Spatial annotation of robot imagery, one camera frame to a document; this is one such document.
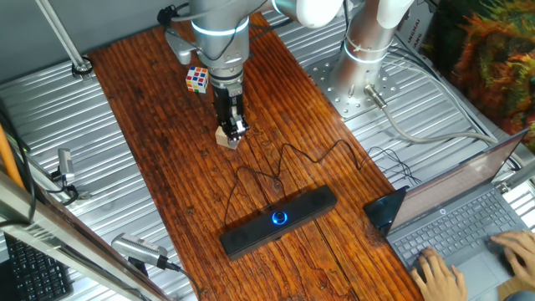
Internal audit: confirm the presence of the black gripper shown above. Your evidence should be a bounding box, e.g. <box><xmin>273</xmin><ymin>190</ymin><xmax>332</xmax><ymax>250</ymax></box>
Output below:
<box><xmin>211</xmin><ymin>83</ymin><xmax>251</xmax><ymax>142</ymax></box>

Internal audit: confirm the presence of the black soundbar speaker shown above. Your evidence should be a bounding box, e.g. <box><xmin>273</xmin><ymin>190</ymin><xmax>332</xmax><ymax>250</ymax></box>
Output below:
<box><xmin>219</xmin><ymin>184</ymin><xmax>339</xmax><ymax>262</ymax></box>

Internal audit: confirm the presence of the person's left hand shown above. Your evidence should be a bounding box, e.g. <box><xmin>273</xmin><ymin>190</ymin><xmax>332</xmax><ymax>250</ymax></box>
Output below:
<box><xmin>409</xmin><ymin>246</ymin><xmax>468</xmax><ymax>301</ymax></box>

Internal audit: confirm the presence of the person's right hand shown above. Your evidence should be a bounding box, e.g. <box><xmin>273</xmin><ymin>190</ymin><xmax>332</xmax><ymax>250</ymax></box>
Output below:
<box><xmin>489</xmin><ymin>230</ymin><xmax>535</xmax><ymax>289</ymax></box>

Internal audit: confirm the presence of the plain wooden cube block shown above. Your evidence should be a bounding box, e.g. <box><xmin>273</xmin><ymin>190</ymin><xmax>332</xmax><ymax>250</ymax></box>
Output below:
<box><xmin>214</xmin><ymin>125</ymin><xmax>241</xmax><ymax>151</ymax></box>

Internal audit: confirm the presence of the Rubik's cube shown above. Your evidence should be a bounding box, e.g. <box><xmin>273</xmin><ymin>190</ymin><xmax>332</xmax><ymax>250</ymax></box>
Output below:
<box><xmin>185</xmin><ymin>65</ymin><xmax>210</xmax><ymax>94</ymax></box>

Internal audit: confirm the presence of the black flat device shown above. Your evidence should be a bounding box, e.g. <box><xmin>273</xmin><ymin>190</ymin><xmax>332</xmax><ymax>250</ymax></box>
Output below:
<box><xmin>362</xmin><ymin>186</ymin><xmax>410</xmax><ymax>237</ymax></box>

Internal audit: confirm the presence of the metal pole with base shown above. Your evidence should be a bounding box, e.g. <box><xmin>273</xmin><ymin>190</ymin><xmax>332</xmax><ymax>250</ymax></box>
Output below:
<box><xmin>35</xmin><ymin>0</ymin><xmax>94</xmax><ymax>80</ymax></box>

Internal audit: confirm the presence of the white board red lettering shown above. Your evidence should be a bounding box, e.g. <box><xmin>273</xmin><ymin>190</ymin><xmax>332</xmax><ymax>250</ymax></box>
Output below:
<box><xmin>395</xmin><ymin>0</ymin><xmax>440</xmax><ymax>55</ymax></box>

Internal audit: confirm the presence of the orange pole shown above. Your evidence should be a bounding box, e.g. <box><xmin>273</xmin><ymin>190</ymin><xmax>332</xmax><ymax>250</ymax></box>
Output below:
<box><xmin>0</xmin><ymin>123</ymin><xmax>25</xmax><ymax>189</ymax></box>

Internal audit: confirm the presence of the grey laptop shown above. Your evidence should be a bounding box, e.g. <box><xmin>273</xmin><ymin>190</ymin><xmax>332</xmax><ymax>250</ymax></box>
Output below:
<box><xmin>386</xmin><ymin>128</ymin><xmax>535</xmax><ymax>301</ymax></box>

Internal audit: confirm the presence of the black computer keyboard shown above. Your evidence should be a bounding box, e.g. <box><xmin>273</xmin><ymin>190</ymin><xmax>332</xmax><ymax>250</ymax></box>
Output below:
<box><xmin>3</xmin><ymin>233</ymin><xmax>74</xmax><ymax>301</ymax></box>

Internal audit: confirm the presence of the orange green fuzzy cloth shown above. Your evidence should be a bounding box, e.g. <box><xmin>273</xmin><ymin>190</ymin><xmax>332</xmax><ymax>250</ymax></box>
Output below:
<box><xmin>434</xmin><ymin>0</ymin><xmax>535</xmax><ymax>151</ymax></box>

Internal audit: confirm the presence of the grey metal bar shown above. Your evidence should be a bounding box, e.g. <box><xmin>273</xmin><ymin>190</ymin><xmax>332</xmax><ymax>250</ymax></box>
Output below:
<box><xmin>491</xmin><ymin>156</ymin><xmax>535</xmax><ymax>196</ymax></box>

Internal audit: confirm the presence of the thin black speaker cable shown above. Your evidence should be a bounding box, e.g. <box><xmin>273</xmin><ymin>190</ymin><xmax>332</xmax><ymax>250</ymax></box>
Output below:
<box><xmin>223</xmin><ymin>138</ymin><xmax>423</xmax><ymax>229</ymax></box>

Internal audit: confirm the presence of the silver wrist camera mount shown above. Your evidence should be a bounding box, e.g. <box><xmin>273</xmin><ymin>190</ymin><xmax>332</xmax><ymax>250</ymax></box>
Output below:
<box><xmin>164</xmin><ymin>28</ymin><xmax>201</xmax><ymax>66</ymax></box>

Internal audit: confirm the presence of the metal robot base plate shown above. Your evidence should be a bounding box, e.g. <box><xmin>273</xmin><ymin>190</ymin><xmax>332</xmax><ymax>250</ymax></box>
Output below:
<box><xmin>303</xmin><ymin>53</ymin><xmax>401</xmax><ymax>122</ymax></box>

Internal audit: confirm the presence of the black camera cable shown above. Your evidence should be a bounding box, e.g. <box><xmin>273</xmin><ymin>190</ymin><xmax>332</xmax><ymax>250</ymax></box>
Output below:
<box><xmin>165</xmin><ymin>261</ymin><xmax>204</xmax><ymax>301</ymax></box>

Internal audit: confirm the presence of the silver ribbed camera on stand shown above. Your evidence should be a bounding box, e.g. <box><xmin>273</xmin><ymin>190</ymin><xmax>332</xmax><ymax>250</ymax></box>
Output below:
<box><xmin>110</xmin><ymin>232</ymin><xmax>181</xmax><ymax>277</ymax></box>

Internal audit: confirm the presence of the small grey ribbed camera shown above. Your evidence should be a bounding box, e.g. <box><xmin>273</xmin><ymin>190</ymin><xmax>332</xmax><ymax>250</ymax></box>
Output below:
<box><xmin>57</xmin><ymin>147</ymin><xmax>76</xmax><ymax>185</ymax></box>

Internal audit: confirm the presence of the thick grey robot cable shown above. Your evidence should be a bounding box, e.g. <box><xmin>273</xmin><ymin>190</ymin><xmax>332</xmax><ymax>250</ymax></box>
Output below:
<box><xmin>363</xmin><ymin>83</ymin><xmax>523</xmax><ymax>168</ymax></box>

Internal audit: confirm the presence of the aluminium frame bar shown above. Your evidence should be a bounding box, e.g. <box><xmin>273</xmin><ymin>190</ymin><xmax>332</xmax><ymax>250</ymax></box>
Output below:
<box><xmin>0</xmin><ymin>169</ymin><xmax>171</xmax><ymax>301</ymax></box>

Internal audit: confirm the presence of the black cable by frame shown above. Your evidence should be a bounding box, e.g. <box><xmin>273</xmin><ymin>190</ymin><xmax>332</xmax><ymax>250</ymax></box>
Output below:
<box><xmin>0</xmin><ymin>98</ymin><xmax>38</xmax><ymax>225</ymax></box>

